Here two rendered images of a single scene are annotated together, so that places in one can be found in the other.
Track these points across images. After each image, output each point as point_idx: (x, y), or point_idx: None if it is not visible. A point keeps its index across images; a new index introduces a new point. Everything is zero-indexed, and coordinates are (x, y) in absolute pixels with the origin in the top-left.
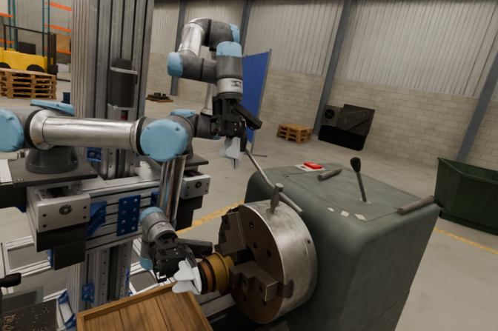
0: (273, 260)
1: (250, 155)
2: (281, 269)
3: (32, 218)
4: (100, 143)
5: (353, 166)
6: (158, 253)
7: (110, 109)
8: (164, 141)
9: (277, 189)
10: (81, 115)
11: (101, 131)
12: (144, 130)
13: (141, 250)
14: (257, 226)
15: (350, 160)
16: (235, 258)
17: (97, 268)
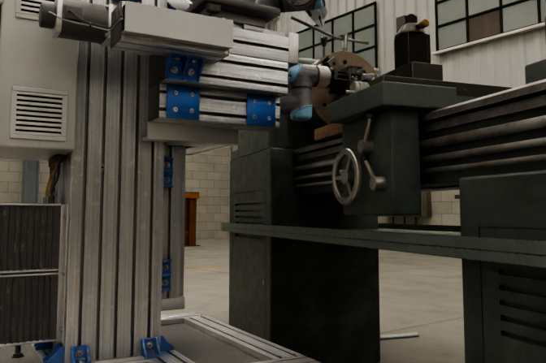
0: (369, 73)
1: (309, 23)
2: (375, 74)
3: (262, 64)
4: None
5: (325, 41)
6: (356, 66)
7: None
8: None
9: (348, 36)
10: None
11: None
12: None
13: (307, 97)
14: (350, 60)
15: (322, 37)
16: (335, 97)
17: (179, 214)
